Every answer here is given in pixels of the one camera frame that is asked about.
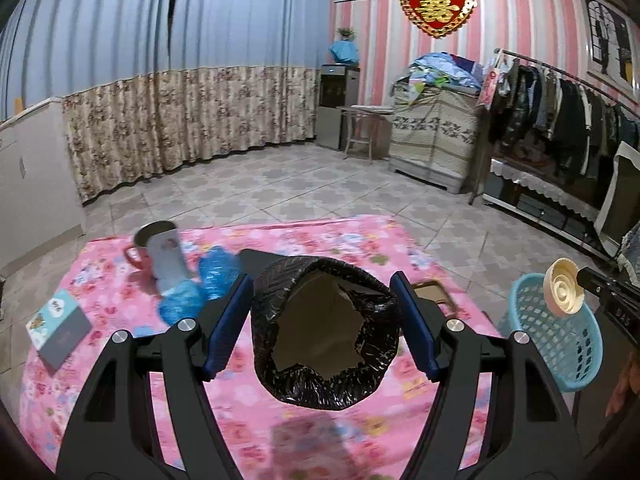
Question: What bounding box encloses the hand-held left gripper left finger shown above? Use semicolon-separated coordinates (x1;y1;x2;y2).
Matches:
56;274;255;480

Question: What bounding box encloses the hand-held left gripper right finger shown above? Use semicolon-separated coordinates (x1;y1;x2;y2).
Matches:
390;271;586;480

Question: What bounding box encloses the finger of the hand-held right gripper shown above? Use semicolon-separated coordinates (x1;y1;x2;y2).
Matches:
575;266;640;346

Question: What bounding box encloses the cream plastic lid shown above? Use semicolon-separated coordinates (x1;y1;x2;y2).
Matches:
544;258;585;317

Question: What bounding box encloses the light blue plastic basket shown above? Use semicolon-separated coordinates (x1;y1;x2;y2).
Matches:
497;273;603;393

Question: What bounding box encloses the person's right forearm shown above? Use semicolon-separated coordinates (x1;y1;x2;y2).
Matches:
605;360;640;418

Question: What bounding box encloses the brown phone case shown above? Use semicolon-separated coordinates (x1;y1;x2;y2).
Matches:
412;280;453;313

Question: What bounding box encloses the blue plastic bag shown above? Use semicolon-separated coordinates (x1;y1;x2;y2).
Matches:
159;245;241;323

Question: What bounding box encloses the red mug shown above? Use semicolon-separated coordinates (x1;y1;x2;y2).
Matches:
122;221;178;273

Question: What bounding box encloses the pink floral tablecloth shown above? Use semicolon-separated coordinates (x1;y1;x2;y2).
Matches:
17;214;503;480

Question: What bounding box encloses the low bench with lace cloth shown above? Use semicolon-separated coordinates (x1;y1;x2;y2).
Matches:
482;157;616;256

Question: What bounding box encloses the light blue box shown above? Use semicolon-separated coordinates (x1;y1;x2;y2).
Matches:
25;289;93;368

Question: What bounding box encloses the cloth covered cabinet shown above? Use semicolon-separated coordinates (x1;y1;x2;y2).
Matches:
389;77;483;195

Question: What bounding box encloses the clothes rack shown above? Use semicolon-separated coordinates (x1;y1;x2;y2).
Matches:
470;49;640;206

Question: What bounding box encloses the small stool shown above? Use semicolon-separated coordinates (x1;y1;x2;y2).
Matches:
337;105;393;161

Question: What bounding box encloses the grey water dispenser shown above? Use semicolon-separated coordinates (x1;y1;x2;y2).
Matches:
316;64;361;151

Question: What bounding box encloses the white cabinet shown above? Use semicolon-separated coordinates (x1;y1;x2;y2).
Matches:
0;105;86;271

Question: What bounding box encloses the blue curtain with floral band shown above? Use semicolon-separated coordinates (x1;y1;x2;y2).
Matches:
0;0;333;206

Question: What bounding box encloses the pile of clothes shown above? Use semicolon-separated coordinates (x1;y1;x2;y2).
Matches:
407;51;483;93

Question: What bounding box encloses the framed wall picture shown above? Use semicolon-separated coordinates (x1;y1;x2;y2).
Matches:
580;0;636;91

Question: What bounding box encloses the red heart wall decoration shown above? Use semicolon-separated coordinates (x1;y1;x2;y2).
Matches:
399;0;475;38

